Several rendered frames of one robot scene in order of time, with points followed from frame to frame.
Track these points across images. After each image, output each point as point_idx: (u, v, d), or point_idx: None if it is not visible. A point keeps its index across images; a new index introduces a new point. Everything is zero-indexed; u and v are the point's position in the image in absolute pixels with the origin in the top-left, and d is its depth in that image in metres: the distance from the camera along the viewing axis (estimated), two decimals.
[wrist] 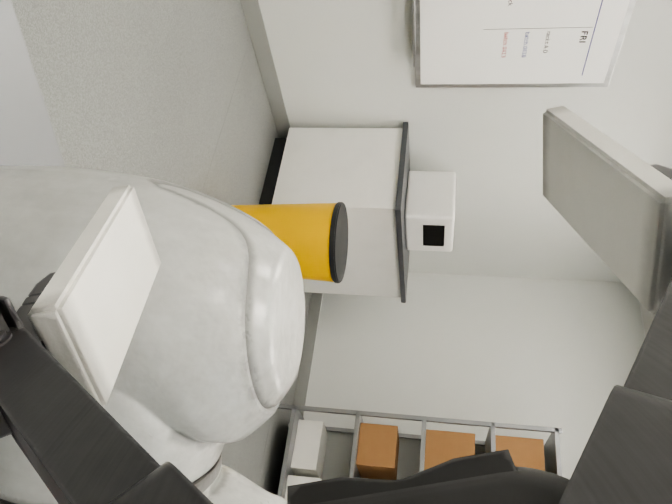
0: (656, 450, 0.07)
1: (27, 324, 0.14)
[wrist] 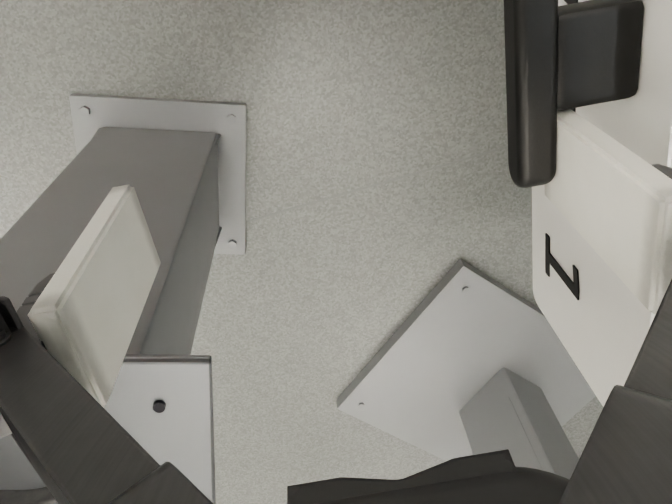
0: (656, 450, 0.07)
1: (27, 324, 0.14)
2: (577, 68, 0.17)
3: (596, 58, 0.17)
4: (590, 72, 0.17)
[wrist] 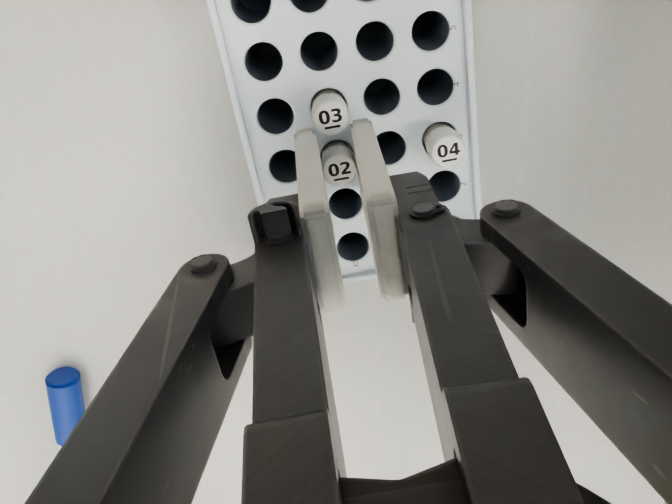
0: (511, 429, 0.08)
1: (281, 233, 0.16)
2: None
3: None
4: None
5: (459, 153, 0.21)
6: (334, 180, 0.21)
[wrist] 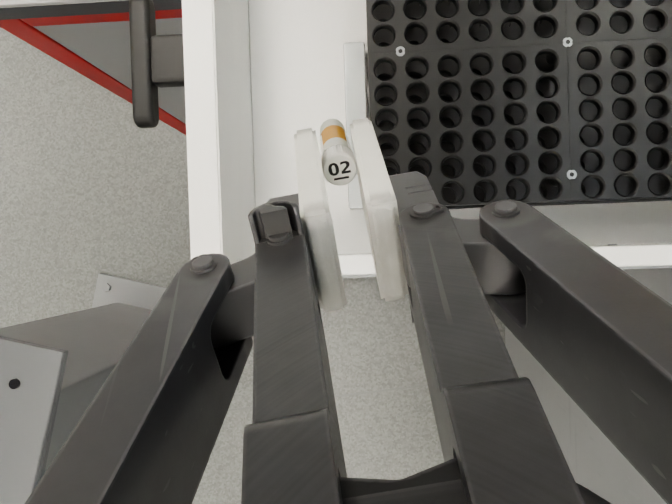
0: (511, 429, 0.08)
1: (281, 233, 0.16)
2: (159, 61, 0.34)
3: (168, 57, 0.34)
4: (165, 64, 0.34)
5: None
6: (334, 179, 0.21)
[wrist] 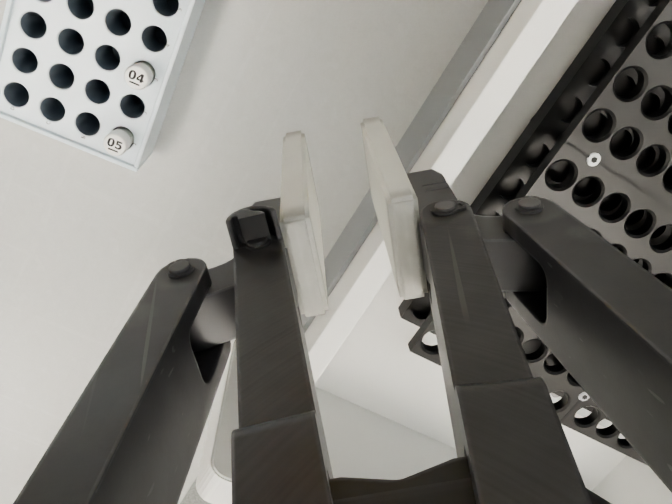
0: (522, 428, 0.08)
1: (262, 237, 0.16)
2: None
3: None
4: None
5: (142, 83, 0.31)
6: None
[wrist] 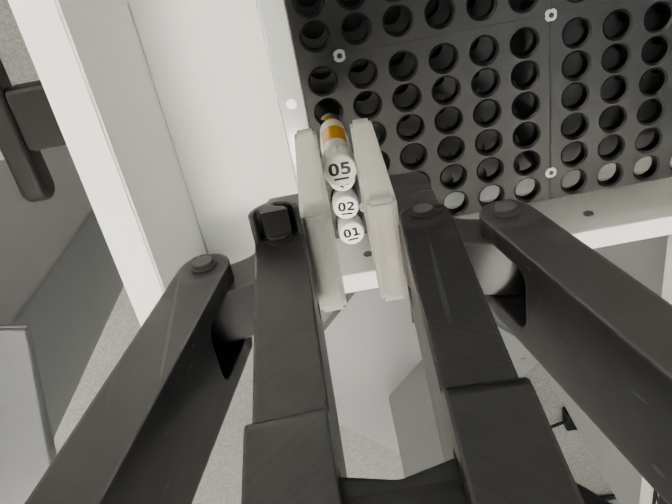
0: (511, 429, 0.08)
1: (281, 233, 0.16)
2: (29, 125, 0.26)
3: (39, 118, 0.26)
4: (39, 127, 0.26)
5: None
6: (341, 214, 0.29)
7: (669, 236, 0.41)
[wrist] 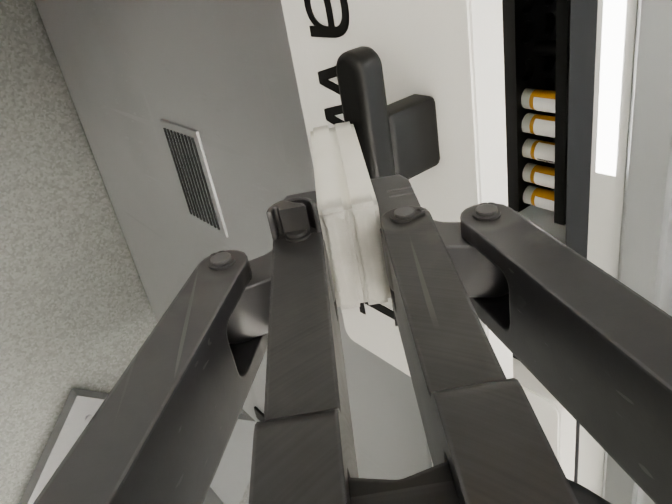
0: (502, 430, 0.08)
1: (298, 230, 0.16)
2: (405, 152, 0.22)
3: (415, 142, 0.22)
4: (413, 153, 0.22)
5: None
6: None
7: None
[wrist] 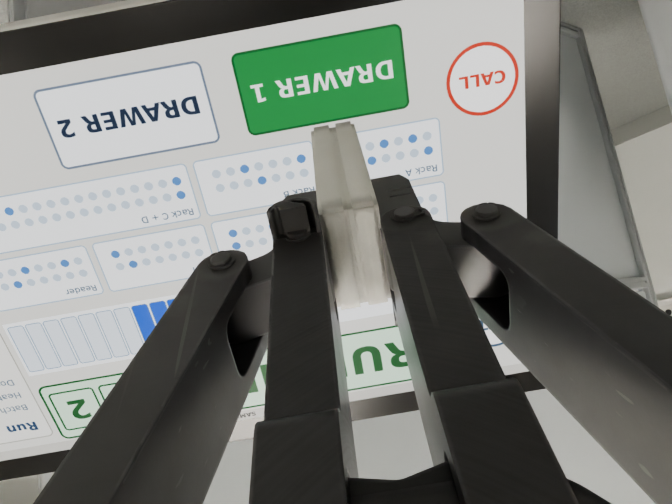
0: (502, 430, 0.08)
1: (299, 230, 0.16)
2: None
3: None
4: None
5: None
6: None
7: None
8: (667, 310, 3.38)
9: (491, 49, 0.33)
